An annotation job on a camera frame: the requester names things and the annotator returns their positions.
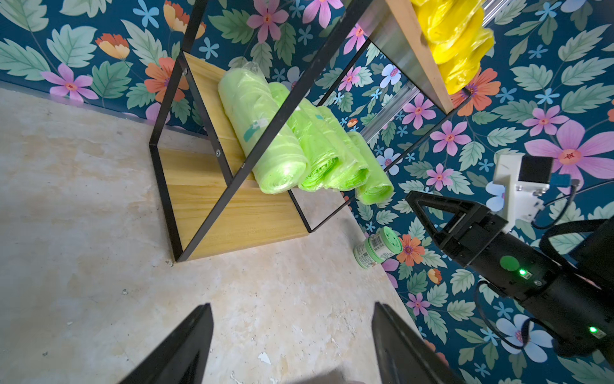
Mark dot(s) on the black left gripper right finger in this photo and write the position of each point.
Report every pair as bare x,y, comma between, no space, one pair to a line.
402,356

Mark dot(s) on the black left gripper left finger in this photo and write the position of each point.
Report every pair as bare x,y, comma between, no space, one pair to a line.
183,354

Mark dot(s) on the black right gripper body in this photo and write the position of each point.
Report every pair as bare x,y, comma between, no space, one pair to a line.
511,267

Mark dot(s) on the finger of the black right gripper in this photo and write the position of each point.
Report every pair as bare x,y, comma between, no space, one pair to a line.
452,223

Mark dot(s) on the green trash bag roll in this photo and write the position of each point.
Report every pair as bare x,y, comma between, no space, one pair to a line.
307,144
352,170
250,107
378,187

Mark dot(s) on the yellow trash bag roll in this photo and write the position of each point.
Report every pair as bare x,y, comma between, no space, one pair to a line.
444,21
461,68
444,52

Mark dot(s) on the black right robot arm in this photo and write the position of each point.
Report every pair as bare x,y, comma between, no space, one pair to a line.
566,283

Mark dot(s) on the wooden shelf with black frame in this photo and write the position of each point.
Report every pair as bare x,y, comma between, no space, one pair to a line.
212,203

